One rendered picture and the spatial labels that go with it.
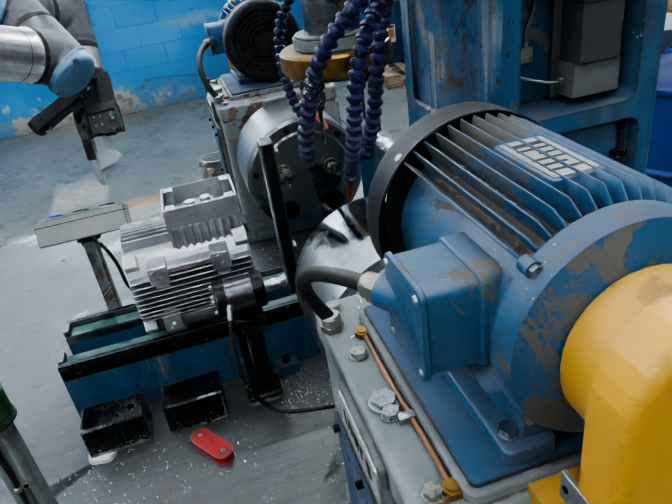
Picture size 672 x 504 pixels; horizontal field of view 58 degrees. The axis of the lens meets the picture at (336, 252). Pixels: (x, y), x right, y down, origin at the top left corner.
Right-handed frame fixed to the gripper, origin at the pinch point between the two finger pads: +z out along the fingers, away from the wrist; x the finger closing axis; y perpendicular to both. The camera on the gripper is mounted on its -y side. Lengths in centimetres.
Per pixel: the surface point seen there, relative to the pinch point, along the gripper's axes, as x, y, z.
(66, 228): -3.5, -7.7, 8.1
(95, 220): -3.5, -2.2, 7.8
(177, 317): -26.9, 9.9, 26.9
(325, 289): -54, 31, 24
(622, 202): -97, 42, 17
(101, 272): 1.9, -4.8, 18.2
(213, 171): 231, 28, -11
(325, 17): -38, 43, -12
